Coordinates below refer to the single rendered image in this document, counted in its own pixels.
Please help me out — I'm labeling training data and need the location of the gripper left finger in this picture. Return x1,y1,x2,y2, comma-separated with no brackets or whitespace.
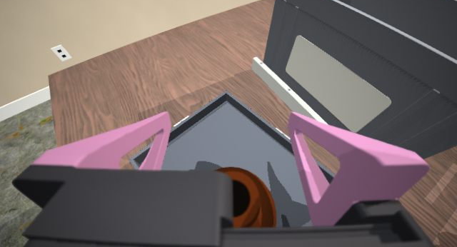
32,111,171,170

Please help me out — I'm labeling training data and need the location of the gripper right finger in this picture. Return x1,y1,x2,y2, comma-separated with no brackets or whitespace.
288,112,430,226

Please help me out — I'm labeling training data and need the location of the grey tray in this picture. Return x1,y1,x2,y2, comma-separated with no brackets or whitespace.
161,91,312,227

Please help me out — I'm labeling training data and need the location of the dark grey divided crate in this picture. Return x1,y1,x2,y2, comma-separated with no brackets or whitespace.
263,0,457,159

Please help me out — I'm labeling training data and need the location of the brown glass bottle with red label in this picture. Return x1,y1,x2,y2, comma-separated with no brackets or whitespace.
214,166,277,228

